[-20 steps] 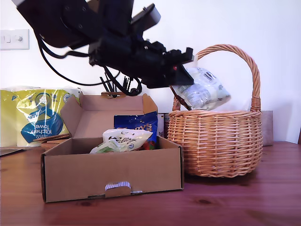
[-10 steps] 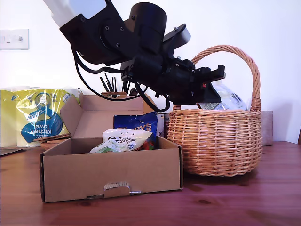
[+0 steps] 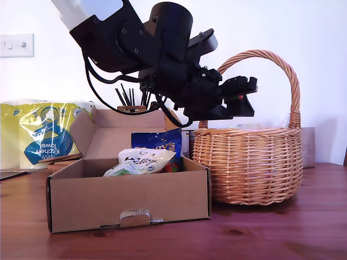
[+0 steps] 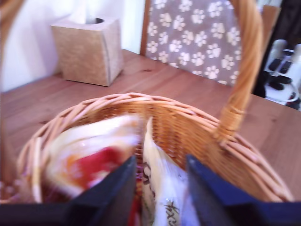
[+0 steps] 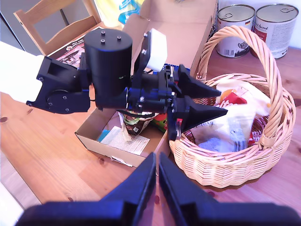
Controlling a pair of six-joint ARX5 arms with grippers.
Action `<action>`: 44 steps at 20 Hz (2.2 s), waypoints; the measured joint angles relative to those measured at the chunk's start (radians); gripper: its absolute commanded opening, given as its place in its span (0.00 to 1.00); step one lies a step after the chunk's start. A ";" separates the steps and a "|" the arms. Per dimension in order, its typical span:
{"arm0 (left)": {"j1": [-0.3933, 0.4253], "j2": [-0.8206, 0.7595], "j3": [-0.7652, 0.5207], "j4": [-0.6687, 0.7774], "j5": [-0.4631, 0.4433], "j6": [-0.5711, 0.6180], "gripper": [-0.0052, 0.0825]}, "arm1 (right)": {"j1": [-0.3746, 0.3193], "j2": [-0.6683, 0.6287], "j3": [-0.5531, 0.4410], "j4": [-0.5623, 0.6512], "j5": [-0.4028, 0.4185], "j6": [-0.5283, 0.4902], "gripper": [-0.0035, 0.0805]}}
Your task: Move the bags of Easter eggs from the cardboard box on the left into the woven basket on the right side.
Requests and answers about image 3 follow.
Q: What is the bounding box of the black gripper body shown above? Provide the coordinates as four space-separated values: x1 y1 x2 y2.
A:
173 66 258 117

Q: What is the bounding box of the blue orange-print candy bag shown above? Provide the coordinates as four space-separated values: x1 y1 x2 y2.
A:
131 127 183 174

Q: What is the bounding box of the white green-print candy bag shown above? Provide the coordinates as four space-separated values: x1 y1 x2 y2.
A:
102 148 177 177

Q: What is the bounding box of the small printed white box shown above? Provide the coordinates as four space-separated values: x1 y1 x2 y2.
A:
181 129 195 159

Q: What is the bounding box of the woven wicker basket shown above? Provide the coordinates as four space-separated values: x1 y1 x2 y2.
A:
191 49 304 206

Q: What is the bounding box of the brown cardboard box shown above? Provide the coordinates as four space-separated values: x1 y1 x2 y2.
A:
46 105 212 233

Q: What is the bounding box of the grey stone tile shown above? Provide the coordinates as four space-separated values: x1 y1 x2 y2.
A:
300 127 316 168

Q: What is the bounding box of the round cork coaster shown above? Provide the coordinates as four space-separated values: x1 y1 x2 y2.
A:
37 153 82 164
48 161 80 172

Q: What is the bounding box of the yellow kitchen towel pack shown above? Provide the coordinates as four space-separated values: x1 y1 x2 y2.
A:
0 99 94 170

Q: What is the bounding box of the flat grey board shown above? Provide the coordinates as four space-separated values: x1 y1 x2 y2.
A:
0 170 37 181

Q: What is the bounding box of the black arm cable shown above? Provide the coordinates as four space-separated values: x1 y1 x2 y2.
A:
84 55 163 116
154 93 195 128
88 58 144 84

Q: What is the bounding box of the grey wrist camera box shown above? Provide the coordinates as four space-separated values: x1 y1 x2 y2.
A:
187 28 219 66

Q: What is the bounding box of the white wall switch plate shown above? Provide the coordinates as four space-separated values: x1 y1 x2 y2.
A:
0 33 35 58

